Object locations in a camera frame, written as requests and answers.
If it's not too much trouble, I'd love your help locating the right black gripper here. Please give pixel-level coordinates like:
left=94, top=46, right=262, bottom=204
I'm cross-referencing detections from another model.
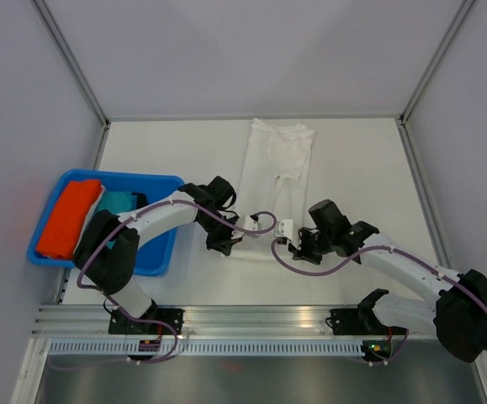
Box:
left=288, top=227, right=333, bottom=265

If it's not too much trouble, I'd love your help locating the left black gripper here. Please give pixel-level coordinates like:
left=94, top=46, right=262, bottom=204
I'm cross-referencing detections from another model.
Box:
left=198, top=212, right=242, bottom=257

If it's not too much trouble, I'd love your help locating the white t-shirt with robot print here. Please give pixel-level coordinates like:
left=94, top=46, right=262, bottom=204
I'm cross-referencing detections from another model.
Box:
left=235, top=119, right=316, bottom=226

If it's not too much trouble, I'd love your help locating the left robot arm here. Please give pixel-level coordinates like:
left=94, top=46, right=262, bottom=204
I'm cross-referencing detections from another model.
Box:
left=73, top=176, right=242, bottom=333

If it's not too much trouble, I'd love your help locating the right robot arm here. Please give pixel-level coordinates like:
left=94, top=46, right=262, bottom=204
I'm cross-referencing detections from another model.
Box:
left=276, top=199, right=487, bottom=363

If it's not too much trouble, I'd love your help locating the dark navy t-shirt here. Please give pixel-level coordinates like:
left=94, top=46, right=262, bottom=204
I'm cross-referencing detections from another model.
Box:
left=132, top=193, right=148, bottom=209

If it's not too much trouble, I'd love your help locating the teal rolled t-shirt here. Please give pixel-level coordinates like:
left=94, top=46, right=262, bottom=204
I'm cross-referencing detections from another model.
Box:
left=94, top=191, right=137, bottom=215

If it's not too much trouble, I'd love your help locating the orange rolled t-shirt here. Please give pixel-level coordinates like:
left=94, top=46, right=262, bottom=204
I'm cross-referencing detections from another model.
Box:
left=35, top=179, right=103, bottom=260

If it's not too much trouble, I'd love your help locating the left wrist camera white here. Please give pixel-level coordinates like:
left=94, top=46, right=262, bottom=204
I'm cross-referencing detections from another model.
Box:
left=239, top=215, right=265, bottom=237

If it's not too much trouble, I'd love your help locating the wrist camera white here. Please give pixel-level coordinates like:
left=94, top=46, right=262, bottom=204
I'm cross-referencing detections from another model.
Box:
left=274, top=219, right=297, bottom=243
left=239, top=215, right=265, bottom=237

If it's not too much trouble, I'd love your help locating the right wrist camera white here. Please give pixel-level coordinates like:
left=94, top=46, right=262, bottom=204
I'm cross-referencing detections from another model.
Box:
left=274, top=219, right=297, bottom=243

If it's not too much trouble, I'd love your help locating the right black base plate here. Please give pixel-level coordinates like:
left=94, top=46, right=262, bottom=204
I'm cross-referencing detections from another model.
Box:
left=325, top=307, right=406, bottom=337

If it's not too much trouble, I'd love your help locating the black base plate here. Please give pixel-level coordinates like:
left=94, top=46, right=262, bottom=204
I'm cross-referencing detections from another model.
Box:
left=325, top=307, right=406, bottom=337
left=108, top=307, right=185, bottom=337

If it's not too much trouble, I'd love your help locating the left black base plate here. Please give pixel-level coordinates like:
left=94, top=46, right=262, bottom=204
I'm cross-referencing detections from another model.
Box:
left=108, top=307, right=185, bottom=337

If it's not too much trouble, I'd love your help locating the aluminium mounting rail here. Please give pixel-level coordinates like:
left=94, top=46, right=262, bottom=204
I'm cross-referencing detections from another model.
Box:
left=31, top=304, right=384, bottom=340

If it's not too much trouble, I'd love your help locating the left aluminium frame post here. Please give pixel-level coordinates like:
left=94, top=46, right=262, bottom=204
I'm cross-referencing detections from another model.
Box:
left=31, top=0, right=110, bottom=129

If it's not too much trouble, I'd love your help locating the aluminium frame post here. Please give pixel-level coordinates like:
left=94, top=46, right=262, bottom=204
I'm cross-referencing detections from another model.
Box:
left=399, top=0, right=478, bottom=125
left=31, top=0, right=110, bottom=129

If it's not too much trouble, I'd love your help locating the white slotted cable duct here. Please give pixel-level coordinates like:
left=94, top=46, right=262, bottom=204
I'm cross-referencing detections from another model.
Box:
left=50, top=338, right=363, bottom=357

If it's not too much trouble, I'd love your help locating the right aluminium frame post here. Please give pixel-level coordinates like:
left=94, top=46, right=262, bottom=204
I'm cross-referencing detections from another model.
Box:
left=399, top=0, right=478, bottom=125

